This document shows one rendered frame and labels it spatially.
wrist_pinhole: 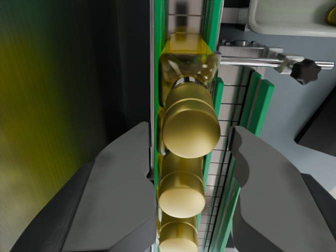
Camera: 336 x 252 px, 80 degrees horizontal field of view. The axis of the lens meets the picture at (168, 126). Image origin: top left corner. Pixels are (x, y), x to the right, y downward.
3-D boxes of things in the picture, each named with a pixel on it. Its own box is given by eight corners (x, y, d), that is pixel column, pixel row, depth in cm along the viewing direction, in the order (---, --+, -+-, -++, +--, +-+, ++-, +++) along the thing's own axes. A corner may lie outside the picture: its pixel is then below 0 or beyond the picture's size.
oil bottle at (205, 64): (168, 33, 35) (154, 58, 16) (201, 34, 34) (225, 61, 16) (168, 66, 37) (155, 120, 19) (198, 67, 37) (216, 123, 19)
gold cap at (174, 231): (161, 193, 20) (157, 236, 16) (197, 195, 20) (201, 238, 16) (161, 216, 22) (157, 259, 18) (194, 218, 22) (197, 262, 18)
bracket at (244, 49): (213, 37, 41) (219, 42, 34) (261, 39, 40) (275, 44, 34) (210, 56, 42) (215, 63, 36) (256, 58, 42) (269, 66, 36)
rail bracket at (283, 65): (208, 42, 35) (220, 56, 24) (308, 46, 34) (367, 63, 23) (206, 60, 36) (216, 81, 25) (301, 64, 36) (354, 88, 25)
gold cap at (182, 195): (162, 145, 17) (157, 183, 14) (204, 148, 17) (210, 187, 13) (161, 176, 19) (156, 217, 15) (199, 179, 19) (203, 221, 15)
